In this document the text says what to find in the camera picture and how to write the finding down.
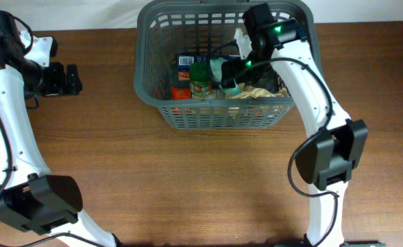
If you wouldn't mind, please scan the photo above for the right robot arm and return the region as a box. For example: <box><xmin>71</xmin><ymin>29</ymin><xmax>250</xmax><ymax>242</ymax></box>
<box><xmin>219</xmin><ymin>3</ymin><xmax>368</xmax><ymax>246</ymax></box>

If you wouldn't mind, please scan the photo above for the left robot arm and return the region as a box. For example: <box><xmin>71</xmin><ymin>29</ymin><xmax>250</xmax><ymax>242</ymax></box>
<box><xmin>0</xmin><ymin>10</ymin><xmax>120</xmax><ymax>246</ymax></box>

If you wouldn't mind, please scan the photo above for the grey plastic basket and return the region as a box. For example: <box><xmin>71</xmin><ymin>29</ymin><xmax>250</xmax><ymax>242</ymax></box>
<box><xmin>132</xmin><ymin>0</ymin><xmax>325</xmax><ymax>130</ymax></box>

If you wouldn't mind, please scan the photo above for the beige paper pouch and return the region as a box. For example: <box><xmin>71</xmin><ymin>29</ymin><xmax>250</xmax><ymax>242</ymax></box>
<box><xmin>225</xmin><ymin>83</ymin><xmax>289</xmax><ymax>117</ymax></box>

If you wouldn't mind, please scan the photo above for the blue tissue box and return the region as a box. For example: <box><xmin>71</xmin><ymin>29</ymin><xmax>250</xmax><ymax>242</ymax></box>
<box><xmin>177</xmin><ymin>54</ymin><xmax>239</xmax><ymax>82</ymax></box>

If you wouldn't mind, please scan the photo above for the green lid jar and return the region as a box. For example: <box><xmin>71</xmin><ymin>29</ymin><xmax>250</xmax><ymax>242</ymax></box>
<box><xmin>189</xmin><ymin>61</ymin><xmax>212</xmax><ymax>97</ymax></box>

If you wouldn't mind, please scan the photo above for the orange spaghetti packet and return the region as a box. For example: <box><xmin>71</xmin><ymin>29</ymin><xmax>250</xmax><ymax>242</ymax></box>
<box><xmin>169</xmin><ymin>86</ymin><xmax>230</xmax><ymax>116</ymax></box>

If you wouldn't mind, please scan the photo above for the pale green wipes packet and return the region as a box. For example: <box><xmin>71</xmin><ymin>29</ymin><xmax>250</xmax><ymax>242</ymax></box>
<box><xmin>210</xmin><ymin>58</ymin><xmax>243</xmax><ymax>97</ymax></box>

